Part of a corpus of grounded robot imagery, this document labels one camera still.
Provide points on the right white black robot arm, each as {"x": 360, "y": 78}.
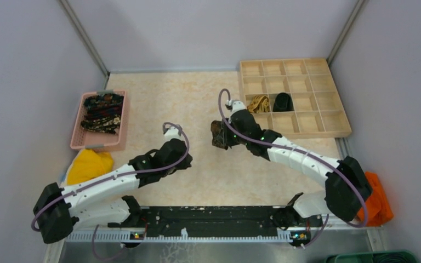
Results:
{"x": 345, "y": 186}

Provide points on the orange cloth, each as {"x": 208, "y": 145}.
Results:
{"x": 378, "y": 206}

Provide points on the dark brown patterned tie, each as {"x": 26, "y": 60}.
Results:
{"x": 218, "y": 135}

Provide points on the green bin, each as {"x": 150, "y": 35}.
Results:
{"x": 375, "y": 256}

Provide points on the yellow white cloth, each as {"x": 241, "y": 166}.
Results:
{"x": 87, "y": 165}

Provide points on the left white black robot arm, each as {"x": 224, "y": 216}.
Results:
{"x": 105, "y": 200}

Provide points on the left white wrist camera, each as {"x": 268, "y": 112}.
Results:
{"x": 172, "y": 132}

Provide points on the pink plastic basket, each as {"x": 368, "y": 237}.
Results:
{"x": 100, "y": 142}

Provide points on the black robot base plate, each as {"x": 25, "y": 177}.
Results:
{"x": 215, "y": 221}

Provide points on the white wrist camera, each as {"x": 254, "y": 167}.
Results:
{"x": 172, "y": 132}
{"x": 234, "y": 106}

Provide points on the wooden compartment tray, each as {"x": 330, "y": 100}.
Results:
{"x": 318, "y": 109}

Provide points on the pile of patterned ties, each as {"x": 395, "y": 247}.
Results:
{"x": 103, "y": 113}

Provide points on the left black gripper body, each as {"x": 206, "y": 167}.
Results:
{"x": 184, "y": 166}

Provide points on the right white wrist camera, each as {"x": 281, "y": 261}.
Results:
{"x": 234, "y": 106}

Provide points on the rolled black tie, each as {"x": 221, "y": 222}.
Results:
{"x": 283, "y": 103}

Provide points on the rolled yellow patterned tie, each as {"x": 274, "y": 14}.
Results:
{"x": 259, "y": 104}

